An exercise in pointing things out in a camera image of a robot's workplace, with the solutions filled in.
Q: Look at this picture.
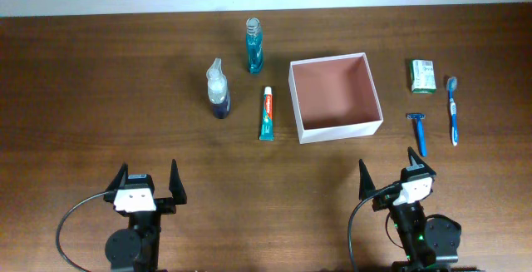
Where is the teal red toothpaste tube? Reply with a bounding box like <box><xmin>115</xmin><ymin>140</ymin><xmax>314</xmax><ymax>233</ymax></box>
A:
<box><xmin>259</xmin><ymin>87</ymin><xmax>274</xmax><ymax>141</ymax></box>

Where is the blue white toothbrush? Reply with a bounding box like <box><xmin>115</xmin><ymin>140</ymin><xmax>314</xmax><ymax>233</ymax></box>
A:
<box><xmin>446</xmin><ymin>77</ymin><xmax>459</xmax><ymax>146</ymax></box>

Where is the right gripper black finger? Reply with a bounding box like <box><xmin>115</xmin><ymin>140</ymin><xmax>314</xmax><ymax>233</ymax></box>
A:
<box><xmin>406</xmin><ymin>146</ymin><xmax>433</xmax><ymax>172</ymax></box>
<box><xmin>358</xmin><ymin>159</ymin><xmax>377</xmax><ymax>200</ymax></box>

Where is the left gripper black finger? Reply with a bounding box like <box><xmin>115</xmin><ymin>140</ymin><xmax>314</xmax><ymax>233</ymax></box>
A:
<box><xmin>169</xmin><ymin>159</ymin><xmax>187</xmax><ymax>205</ymax></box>
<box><xmin>106</xmin><ymin>163</ymin><xmax>128</xmax><ymax>191</ymax></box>

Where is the clear spray bottle purple liquid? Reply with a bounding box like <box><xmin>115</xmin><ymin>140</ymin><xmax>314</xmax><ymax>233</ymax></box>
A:
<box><xmin>206</xmin><ymin>58</ymin><xmax>231</xmax><ymax>119</ymax></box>

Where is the blue disposable razor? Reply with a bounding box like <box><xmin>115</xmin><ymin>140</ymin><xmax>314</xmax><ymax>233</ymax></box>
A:
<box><xmin>406</xmin><ymin>113</ymin><xmax>428</xmax><ymax>157</ymax></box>

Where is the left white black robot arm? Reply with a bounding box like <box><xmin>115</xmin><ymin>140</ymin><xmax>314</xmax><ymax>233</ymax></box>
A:
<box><xmin>103</xmin><ymin>161</ymin><xmax>187</xmax><ymax>271</ymax></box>

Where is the teal mouthwash bottle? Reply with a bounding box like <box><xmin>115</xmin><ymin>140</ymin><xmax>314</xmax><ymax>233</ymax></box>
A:
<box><xmin>246</xmin><ymin>17</ymin><xmax>264</xmax><ymax>74</ymax></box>

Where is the white open cardboard box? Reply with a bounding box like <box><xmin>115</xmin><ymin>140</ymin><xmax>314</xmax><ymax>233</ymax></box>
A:
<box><xmin>288</xmin><ymin>52</ymin><xmax>383</xmax><ymax>144</ymax></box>

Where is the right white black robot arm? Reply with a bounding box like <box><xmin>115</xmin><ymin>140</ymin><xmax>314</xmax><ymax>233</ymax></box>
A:
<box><xmin>358</xmin><ymin>147</ymin><xmax>461</xmax><ymax>271</ymax></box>

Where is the green white soap box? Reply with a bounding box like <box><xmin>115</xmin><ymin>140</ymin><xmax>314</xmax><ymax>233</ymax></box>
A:
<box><xmin>410</xmin><ymin>59</ymin><xmax>436</xmax><ymax>94</ymax></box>

